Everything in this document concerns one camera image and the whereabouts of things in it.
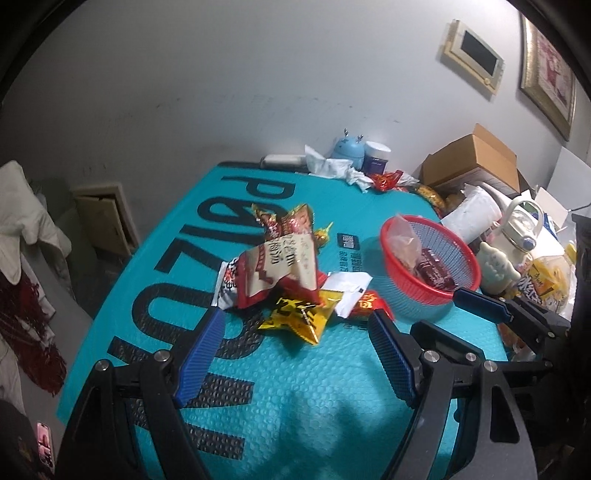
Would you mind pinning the red and white snack packet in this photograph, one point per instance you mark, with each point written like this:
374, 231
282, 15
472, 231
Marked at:
277, 267

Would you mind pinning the wooden wall hatch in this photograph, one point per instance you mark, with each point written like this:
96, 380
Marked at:
106, 217

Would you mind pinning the flat white box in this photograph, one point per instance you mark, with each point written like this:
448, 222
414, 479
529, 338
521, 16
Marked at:
279, 160

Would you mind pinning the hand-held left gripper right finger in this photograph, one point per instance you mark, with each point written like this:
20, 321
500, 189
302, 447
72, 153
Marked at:
390, 355

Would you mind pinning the plain white packet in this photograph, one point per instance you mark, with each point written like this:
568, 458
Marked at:
351, 286

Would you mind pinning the small red snack packet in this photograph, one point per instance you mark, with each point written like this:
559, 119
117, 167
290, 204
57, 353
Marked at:
369, 303

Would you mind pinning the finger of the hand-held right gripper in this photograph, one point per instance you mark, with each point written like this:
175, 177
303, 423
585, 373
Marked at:
482, 303

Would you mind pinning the gold framed picture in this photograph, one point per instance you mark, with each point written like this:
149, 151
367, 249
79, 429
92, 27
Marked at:
549, 74

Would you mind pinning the white paper bag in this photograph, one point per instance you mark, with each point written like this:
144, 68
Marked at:
471, 210

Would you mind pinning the cream plush figure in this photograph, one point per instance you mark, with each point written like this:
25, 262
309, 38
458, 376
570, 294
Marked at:
494, 272

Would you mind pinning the yellow and black snack packet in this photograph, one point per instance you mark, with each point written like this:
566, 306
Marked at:
295, 316

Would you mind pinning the white kettle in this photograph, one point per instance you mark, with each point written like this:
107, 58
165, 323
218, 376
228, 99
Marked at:
519, 226

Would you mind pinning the red snack wrappers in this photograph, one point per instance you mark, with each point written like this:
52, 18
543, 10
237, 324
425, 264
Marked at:
385, 181

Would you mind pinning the white black-red snack packet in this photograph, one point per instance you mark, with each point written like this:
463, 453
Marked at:
227, 286

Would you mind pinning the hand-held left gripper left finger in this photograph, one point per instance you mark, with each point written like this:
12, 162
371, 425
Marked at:
203, 350

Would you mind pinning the teal printed bubble mat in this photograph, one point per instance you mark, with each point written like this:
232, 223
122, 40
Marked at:
286, 392

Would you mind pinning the gold-edged cereal packet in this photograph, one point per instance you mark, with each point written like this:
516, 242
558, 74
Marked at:
286, 224

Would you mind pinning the red patterned cloth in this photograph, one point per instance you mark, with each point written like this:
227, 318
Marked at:
32, 337

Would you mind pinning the cream wall panel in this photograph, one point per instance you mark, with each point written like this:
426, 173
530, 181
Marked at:
480, 48

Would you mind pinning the clear plastic bag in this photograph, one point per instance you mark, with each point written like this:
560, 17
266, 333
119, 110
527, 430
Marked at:
401, 240

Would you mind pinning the crumpled white tissue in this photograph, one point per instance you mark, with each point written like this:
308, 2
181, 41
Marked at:
330, 168

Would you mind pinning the open cardboard box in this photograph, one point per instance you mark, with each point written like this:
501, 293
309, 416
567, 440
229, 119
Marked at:
480, 152

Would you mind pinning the pink phone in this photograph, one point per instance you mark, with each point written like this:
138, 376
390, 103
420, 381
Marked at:
45, 443

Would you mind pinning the yellow snack bag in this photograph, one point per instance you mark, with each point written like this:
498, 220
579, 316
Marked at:
549, 277

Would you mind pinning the yellow patterned snack packet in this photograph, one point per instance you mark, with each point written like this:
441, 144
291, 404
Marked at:
431, 196

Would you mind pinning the blue round gadget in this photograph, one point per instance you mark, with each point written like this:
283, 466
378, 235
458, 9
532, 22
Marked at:
348, 150

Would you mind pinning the blue jar with white lid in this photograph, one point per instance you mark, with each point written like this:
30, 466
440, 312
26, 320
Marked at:
376, 161

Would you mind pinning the red plastic basket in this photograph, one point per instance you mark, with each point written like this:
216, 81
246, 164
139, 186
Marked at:
401, 286

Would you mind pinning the gold lollipop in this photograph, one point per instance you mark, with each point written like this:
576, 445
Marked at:
323, 235

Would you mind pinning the white cloth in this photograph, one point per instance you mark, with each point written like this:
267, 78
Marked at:
23, 217

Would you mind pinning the white board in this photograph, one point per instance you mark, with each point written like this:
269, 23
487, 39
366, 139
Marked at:
572, 180

